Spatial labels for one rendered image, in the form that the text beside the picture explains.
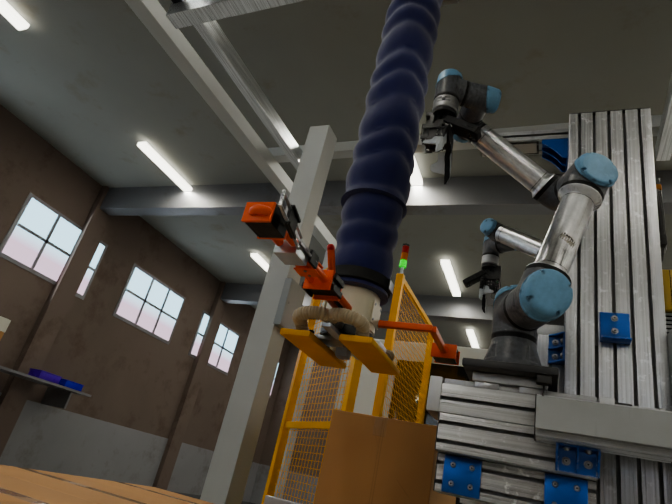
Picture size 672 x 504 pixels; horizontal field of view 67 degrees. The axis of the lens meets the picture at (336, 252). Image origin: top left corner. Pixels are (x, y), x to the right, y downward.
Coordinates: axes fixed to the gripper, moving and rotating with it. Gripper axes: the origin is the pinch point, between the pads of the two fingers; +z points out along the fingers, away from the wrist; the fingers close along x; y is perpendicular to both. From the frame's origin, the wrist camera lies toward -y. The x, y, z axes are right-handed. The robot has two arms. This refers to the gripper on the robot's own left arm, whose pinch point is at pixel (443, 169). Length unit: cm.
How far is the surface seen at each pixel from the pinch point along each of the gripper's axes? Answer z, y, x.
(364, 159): -20.8, 33.5, -20.2
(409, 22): -90, 28, -20
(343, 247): 13.7, 34.6, -21.9
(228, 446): 75, 129, -138
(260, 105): -157, 174, -123
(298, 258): 36.9, 28.1, 15.9
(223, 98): -163, 206, -118
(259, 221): 37, 30, 33
